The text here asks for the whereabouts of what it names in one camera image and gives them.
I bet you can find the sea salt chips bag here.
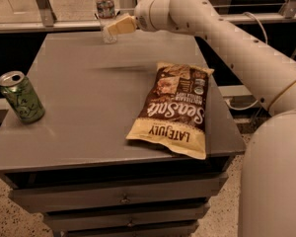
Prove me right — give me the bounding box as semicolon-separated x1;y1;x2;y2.
126;62;214;160

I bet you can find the grey drawer cabinet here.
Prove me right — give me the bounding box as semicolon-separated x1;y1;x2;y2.
0;32;245;237

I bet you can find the white cable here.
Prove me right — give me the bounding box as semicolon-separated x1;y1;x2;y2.
225;11;269;112

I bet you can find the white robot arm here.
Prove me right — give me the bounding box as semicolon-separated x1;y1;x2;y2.
105;0;296;237

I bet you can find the clear plastic water bottle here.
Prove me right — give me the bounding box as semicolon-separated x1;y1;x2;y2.
96;0;117;44

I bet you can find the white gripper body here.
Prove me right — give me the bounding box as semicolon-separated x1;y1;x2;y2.
134;0;175;32

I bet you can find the green soda can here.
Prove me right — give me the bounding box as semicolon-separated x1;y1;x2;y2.
0;71;45;123

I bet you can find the metal railing frame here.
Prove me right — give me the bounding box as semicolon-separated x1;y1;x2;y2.
0;0;296;33

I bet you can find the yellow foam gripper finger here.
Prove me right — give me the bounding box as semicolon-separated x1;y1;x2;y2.
106;14;137;36

